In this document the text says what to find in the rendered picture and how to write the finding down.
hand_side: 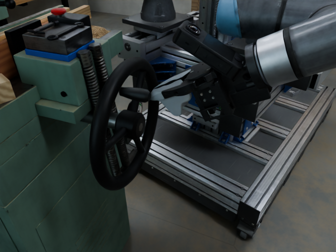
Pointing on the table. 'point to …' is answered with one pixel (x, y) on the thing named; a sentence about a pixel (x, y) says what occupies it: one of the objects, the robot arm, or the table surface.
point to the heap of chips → (98, 31)
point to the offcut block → (6, 90)
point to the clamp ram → (15, 46)
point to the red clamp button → (58, 11)
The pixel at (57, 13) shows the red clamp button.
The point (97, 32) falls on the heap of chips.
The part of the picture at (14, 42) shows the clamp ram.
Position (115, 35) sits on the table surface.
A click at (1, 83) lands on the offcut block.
